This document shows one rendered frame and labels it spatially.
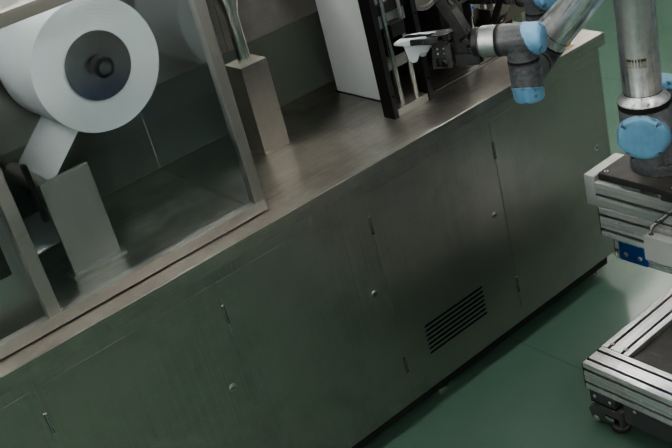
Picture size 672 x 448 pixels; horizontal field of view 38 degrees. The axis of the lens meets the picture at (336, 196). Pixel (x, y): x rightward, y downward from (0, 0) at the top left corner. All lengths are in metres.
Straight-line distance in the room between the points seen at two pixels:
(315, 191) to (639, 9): 0.92
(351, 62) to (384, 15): 0.31
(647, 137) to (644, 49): 0.20
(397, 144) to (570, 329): 1.02
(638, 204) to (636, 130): 0.35
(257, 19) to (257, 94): 0.36
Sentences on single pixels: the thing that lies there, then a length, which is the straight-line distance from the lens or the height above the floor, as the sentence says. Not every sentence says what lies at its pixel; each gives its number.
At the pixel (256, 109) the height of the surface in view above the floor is 1.04.
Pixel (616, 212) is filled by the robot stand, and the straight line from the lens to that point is 2.65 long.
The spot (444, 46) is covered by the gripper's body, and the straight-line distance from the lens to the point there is 2.38.
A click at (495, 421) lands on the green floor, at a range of 3.09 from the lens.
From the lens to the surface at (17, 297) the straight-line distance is 2.30.
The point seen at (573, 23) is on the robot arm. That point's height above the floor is 1.21.
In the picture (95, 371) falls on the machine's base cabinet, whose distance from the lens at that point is 2.39.
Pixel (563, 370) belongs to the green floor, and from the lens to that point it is 3.23.
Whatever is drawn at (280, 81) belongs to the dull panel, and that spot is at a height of 0.98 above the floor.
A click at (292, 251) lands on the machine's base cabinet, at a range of 2.57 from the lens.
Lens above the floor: 2.00
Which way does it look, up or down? 26 degrees down
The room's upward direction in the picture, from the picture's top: 15 degrees counter-clockwise
